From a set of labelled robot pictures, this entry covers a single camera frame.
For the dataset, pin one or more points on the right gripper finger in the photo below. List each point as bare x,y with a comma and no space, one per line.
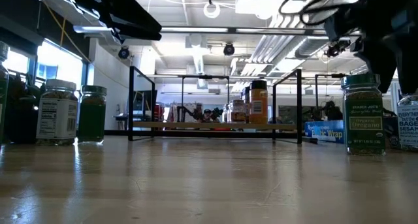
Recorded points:
409,64
382,60

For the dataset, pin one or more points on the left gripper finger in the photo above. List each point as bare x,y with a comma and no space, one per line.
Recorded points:
134,16
140,34

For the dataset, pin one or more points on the white-lidded bagel seasoning jar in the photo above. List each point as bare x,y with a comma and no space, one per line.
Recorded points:
408,129

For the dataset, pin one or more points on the green-lidded oregano jar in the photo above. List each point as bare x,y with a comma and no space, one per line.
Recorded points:
364,126

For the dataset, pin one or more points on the small clear glass jar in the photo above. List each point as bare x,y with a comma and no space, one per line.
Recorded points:
226,114

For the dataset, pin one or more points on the purple-label spice jar black lid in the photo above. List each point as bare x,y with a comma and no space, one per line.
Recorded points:
247,93

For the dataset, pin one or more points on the small glass jar yellow label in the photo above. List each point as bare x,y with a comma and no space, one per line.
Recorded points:
237,114

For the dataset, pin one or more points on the orange spice jar black lid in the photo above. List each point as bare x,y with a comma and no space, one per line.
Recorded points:
259,109

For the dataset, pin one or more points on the red background object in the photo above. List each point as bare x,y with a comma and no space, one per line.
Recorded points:
159,112

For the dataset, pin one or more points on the overhead light bar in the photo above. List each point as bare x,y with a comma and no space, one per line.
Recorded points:
228,30

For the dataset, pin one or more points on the blue plastic wrap box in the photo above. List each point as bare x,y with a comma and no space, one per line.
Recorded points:
325,132

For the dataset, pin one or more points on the background robot arms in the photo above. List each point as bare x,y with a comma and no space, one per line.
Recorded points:
192,114

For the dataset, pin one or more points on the potted succulent black pot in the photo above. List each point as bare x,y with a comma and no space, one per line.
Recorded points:
23,119

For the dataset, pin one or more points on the black background frame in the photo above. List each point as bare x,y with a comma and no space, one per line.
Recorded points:
205,77
338,75

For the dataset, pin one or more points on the black table frame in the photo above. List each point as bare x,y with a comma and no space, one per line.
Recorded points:
183,134

